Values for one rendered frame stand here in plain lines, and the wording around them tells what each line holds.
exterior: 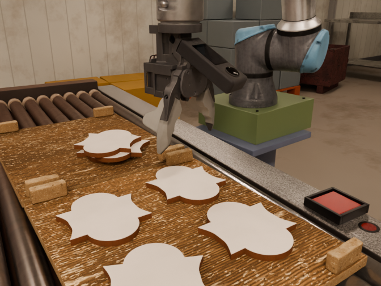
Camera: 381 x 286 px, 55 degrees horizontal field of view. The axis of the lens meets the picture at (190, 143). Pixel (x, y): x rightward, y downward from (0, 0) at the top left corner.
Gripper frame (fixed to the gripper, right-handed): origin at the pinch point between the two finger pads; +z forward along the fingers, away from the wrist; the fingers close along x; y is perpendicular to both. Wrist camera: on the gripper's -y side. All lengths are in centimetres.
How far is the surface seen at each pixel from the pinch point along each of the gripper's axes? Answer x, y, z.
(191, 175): -1.8, 1.1, 7.4
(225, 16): -371, 217, -8
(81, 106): -28, 68, 10
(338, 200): -12.2, -23.3, 9.2
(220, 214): 6.5, -10.6, 7.4
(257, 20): -379, 176, -4
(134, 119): -29, 42, 11
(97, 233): 21.1, 0.9, 7.4
